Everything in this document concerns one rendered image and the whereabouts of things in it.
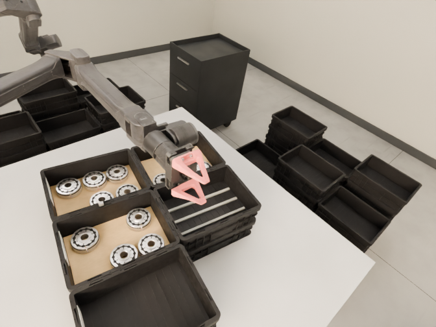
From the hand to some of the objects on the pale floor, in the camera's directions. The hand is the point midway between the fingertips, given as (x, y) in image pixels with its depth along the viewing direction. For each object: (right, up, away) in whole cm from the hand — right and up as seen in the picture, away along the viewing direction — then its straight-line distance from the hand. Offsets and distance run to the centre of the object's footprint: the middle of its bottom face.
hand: (203, 191), depth 59 cm
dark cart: (-16, +49, +264) cm, 269 cm away
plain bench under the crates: (-41, -78, +124) cm, 152 cm away
